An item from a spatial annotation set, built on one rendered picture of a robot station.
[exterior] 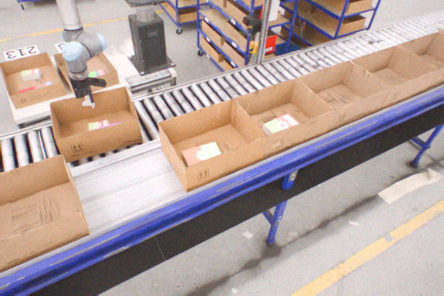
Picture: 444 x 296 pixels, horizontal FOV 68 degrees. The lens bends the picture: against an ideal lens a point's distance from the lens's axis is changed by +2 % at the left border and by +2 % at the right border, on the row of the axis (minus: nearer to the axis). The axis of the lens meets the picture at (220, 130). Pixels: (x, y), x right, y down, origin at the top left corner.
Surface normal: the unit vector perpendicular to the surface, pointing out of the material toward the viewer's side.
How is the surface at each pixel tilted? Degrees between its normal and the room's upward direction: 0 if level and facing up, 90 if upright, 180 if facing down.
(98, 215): 0
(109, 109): 89
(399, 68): 89
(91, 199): 0
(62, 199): 1
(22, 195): 89
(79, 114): 89
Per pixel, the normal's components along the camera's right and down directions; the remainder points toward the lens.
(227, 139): 0.05, -0.72
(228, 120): 0.48, 0.62
